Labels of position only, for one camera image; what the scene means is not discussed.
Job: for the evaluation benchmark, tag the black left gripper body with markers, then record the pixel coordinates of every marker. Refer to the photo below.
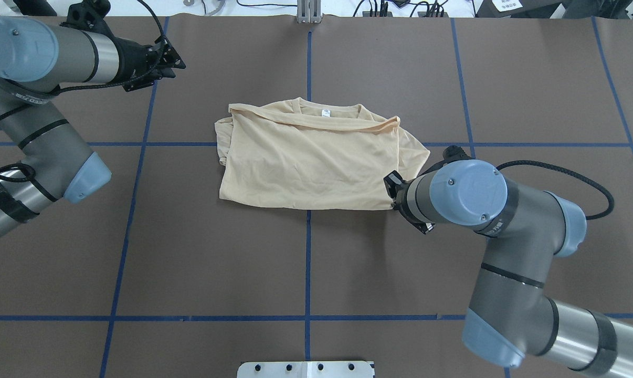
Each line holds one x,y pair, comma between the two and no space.
131,56

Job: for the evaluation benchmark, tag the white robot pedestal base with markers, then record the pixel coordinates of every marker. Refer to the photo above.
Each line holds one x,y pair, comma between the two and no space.
307,369

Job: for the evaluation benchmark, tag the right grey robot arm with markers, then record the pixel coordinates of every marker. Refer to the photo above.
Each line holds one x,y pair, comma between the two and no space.
509,316

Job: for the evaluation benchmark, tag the aluminium frame post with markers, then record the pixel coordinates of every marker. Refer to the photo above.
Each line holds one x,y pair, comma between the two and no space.
309,11

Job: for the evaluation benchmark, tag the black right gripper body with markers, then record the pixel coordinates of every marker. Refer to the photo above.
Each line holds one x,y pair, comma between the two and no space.
393,184

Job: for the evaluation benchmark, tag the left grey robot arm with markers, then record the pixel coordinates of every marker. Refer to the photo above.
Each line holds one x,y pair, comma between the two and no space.
39,62

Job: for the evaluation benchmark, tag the beige long-sleeve printed shirt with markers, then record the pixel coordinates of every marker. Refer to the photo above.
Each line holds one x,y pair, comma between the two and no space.
297,154

